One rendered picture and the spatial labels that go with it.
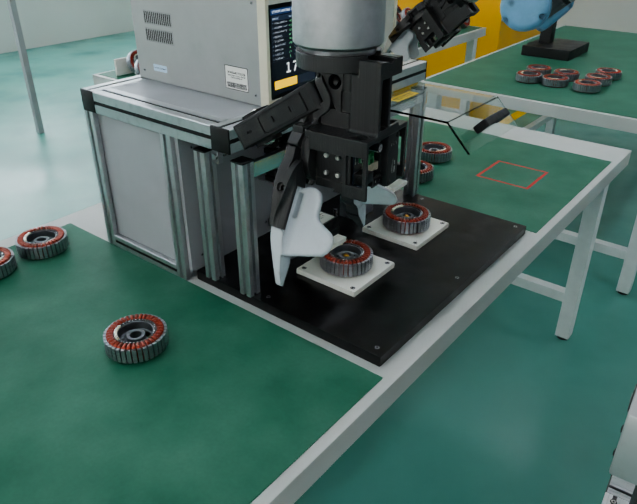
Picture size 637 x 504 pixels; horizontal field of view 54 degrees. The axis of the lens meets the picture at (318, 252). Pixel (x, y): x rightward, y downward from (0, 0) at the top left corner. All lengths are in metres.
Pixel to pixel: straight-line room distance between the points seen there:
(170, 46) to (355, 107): 0.90
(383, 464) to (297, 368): 0.91
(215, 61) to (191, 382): 0.62
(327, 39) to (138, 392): 0.75
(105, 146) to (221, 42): 0.37
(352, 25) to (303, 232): 0.17
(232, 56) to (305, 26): 0.75
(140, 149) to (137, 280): 0.28
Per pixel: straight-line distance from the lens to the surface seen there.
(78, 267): 1.48
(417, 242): 1.43
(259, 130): 0.59
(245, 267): 1.22
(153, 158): 1.32
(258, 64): 1.21
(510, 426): 2.15
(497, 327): 2.56
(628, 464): 0.79
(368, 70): 0.51
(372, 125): 0.52
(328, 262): 1.28
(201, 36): 1.31
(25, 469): 1.03
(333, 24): 0.50
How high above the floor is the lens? 1.46
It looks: 29 degrees down
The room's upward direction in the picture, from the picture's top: straight up
